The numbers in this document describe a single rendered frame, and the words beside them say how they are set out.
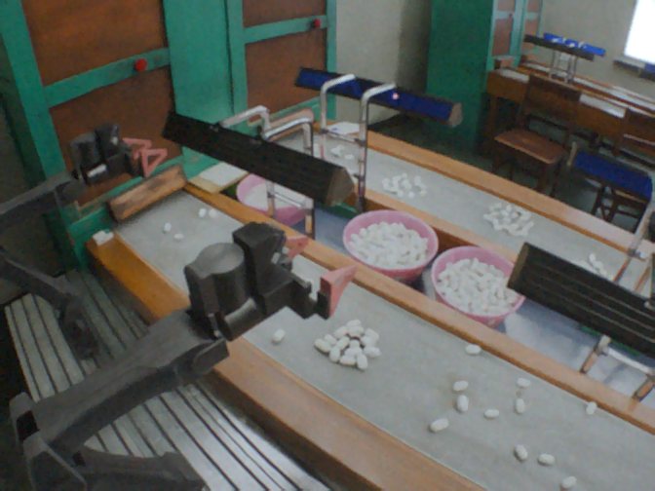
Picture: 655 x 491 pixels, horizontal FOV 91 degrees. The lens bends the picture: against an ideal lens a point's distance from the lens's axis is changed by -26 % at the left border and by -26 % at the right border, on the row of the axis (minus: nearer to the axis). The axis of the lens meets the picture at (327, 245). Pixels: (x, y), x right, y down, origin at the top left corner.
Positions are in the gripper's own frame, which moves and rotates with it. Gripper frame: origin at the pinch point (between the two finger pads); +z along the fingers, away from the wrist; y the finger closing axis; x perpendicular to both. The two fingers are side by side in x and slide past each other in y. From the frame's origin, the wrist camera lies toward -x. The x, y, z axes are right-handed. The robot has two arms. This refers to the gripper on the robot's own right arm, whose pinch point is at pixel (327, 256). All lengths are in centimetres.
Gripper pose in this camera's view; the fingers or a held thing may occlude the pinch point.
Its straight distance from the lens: 63.2
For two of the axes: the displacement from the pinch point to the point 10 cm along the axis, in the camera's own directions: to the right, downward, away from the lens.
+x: -0.1, 7.9, 6.1
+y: -7.1, -4.3, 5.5
